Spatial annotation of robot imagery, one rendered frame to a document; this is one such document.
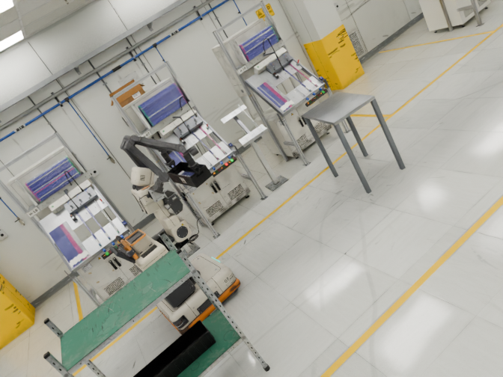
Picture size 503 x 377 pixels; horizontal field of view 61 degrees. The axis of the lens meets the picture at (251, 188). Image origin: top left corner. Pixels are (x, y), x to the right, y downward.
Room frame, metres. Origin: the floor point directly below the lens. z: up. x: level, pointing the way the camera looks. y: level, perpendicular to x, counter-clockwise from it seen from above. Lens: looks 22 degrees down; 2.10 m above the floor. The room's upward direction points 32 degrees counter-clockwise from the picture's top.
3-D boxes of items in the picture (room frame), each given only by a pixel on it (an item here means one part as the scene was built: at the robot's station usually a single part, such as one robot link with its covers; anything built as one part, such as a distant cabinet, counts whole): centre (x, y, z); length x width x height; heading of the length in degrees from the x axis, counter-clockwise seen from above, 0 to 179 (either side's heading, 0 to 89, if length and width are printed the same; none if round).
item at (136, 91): (5.36, 0.55, 1.82); 0.68 x 0.30 x 0.20; 106
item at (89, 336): (2.35, 1.03, 0.55); 0.91 x 0.46 x 1.10; 106
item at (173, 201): (3.53, 0.67, 0.99); 0.28 x 0.16 x 0.22; 22
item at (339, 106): (3.89, -1.11, 0.40); 0.70 x 0.45 x 0.80; 6
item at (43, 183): (4.81, 1.85, 0.95); 1.35 x 0.82 x 1.90; 16
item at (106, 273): (4.62, 1.78, 0.66); 1.01 x 0.73 x 1.31; 16
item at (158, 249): (3.38, 1.03, 0.59); 0.55 x 0.34 x 0.83; 22
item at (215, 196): (5.20, 0.45, 0.31); 0.70 x 0.65 x 0.62; 106
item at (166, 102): (5.10, 0.36, 1.52); 0.51 x 0.13 x 0.27; 106
